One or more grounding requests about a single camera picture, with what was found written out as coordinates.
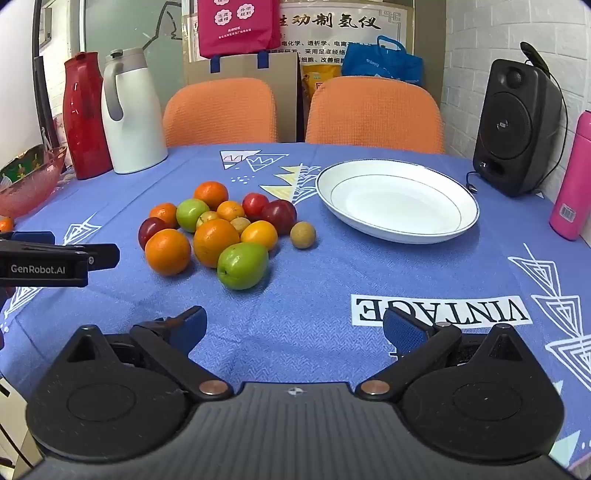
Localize dark red plum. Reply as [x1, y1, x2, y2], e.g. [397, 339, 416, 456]
[137, 217, 168, 250]

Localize small green apple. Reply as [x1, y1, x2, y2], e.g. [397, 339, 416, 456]
[176, 198, 211, 233]

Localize orange chair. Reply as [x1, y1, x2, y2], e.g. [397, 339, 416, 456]
[163, 78, 280, 148]
[305, 76, 446, 155]

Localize yellow sack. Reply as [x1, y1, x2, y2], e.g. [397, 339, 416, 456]
[301, 62, 345, 107]

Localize yellow-orange tangerine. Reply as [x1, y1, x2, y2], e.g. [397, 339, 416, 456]
[240, 220, 279, 251]

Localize medium orange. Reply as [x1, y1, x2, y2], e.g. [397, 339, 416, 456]
[193, 181, 230, 210]

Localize pink glass bowl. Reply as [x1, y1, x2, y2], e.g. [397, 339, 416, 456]
[0, 144, 68, 217]

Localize brown paper bag blue handles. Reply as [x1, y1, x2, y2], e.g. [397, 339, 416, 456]
[182, 51, 298, 144]

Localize black microphone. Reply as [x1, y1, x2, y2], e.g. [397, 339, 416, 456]
[520, 41, 552, 75]

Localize blue printed tablecloth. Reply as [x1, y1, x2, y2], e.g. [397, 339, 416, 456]
[0, 142, 591, 480]

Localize magenta fabric bag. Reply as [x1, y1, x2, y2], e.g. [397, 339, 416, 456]
[198, 0, 282, 60]

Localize large green apple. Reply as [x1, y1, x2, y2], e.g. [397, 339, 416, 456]
[217, 242, 270, 291]

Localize white thermos jug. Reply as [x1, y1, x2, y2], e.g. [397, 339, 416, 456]
[102, 47, 168, 175]

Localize dark red apple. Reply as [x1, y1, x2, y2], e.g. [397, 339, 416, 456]
[262, 199, 297, 236]

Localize pink water bottle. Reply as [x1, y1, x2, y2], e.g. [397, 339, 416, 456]
[549, 110, 591, 241]

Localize black speaker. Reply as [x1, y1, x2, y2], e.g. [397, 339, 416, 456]
[472, 58, 563, 198]

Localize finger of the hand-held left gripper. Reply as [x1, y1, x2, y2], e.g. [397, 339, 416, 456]
[0, 240, 121, 288]
[0, 231, 56, 244]

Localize white plate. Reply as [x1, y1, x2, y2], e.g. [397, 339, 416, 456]
[316, 159, 480, 244]

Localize wall poster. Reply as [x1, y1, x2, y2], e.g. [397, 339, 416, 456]
[277, 4, 411, 79]

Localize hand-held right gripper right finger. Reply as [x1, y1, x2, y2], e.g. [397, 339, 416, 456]
[356, 307, 532, 401]

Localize red thermos jug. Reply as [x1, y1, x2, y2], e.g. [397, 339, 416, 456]
[63, 52, 115, 181]

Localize blue plastic bag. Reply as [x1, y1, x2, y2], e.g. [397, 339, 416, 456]
[341, 36, 424, 88]

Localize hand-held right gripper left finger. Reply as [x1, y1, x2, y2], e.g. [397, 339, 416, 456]
[60, 305, 234, 402]

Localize large orange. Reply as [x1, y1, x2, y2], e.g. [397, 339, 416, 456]
[144, 228, 192, 277]
[193, 218, 242, 268]

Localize bright red plum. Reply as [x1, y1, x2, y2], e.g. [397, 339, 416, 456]
[242, 192, 270, 220]

